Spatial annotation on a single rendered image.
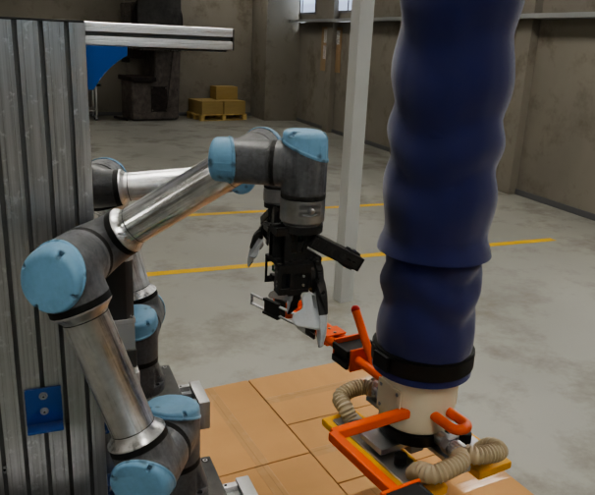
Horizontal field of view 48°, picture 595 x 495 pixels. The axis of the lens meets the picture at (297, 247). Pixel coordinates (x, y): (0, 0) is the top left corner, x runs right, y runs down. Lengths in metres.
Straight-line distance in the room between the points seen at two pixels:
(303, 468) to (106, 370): 1.36
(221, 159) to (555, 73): 8.80
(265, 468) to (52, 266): 1.49
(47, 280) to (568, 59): 8.78
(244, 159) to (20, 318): 0.64
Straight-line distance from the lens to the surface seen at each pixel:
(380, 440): 1.55
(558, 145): 9.63
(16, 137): 1.38
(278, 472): 2.49
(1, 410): 1.57
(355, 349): 1.70
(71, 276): 1.19
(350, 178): 5.10
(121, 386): 1.29
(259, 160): 1.07
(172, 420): 1.43
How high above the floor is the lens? 2.01
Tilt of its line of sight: 17 degrees down
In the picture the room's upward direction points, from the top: 3 degrees clockwise
